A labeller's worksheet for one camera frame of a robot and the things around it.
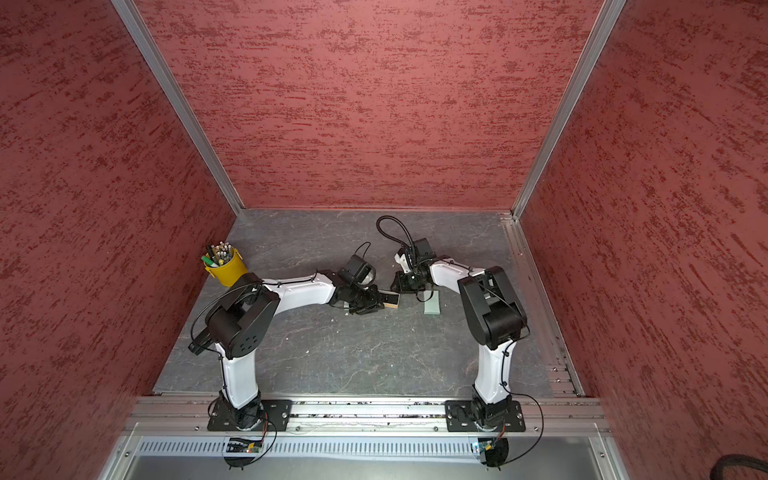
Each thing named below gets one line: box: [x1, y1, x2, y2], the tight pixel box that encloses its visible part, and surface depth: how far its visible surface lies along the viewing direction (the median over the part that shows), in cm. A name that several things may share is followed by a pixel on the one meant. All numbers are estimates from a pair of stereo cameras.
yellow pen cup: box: [204, 247, 248, 287], surface depth 95 cm
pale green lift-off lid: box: [423, 290, 440, 314], surface depth 94 cm
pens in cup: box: [201, 241, 234, 267], surface depth 91 cm
